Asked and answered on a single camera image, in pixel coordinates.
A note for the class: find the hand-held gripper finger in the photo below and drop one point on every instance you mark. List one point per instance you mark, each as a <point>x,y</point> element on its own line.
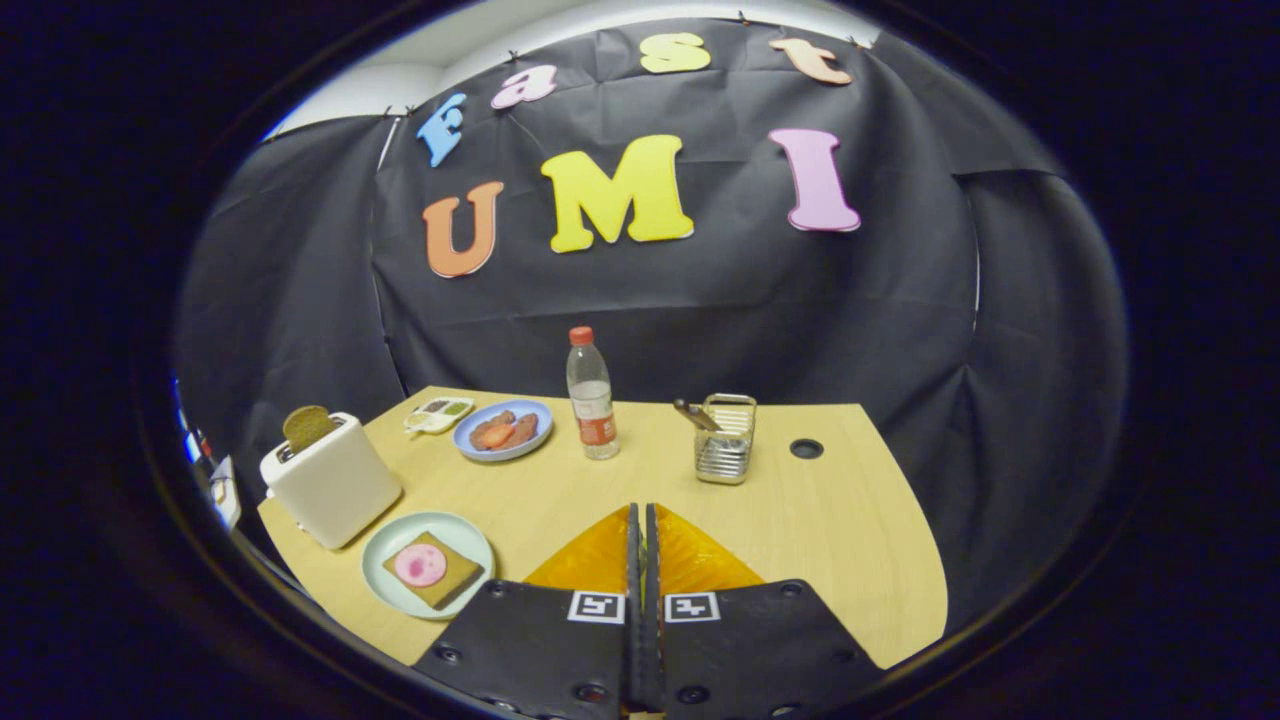
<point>652,640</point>
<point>634,640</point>

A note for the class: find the brown bread slice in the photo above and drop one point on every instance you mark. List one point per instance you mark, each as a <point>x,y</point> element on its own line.
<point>460,580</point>
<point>308,428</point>

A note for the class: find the pink ham slice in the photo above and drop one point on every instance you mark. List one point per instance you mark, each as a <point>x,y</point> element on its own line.
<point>420,565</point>

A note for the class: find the clear red-capped water bottle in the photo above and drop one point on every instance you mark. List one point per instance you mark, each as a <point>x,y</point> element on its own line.
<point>593,410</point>

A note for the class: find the brown meat patty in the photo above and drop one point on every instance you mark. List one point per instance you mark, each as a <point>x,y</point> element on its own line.
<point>525,428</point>
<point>485,420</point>

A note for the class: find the red tomato slice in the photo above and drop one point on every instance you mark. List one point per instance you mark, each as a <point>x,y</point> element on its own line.
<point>497,438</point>

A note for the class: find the blue plate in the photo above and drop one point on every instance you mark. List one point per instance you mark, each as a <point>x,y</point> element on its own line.
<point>535,412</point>

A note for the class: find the light green round plate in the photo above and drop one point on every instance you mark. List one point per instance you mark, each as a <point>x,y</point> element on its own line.
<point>385,580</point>

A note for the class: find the white divided seasoning tray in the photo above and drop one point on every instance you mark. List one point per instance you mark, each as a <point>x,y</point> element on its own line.
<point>440,415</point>

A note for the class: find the black backdrop cloth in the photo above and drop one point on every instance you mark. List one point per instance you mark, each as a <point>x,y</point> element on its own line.
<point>700,320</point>

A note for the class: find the white toaster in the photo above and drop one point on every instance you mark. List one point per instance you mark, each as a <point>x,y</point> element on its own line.
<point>335,490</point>

